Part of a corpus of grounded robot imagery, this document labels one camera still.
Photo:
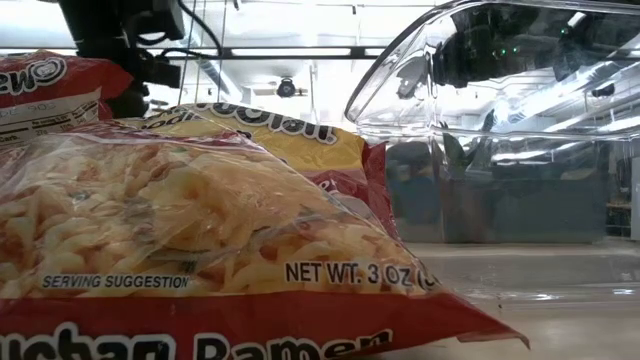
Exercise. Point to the round black fixture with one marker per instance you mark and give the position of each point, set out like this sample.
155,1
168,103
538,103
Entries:
286,87

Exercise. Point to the clear plastic container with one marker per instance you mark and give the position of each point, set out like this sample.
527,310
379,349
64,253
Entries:
550,125

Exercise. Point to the large teal plastic bin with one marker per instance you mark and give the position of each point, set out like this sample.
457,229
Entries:
525,210

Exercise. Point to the red Maruchan noodle pack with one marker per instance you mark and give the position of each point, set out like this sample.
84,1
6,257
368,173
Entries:
300,145
200,225
50,80

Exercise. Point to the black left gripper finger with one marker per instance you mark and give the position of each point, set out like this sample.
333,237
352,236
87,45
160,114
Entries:
127,102

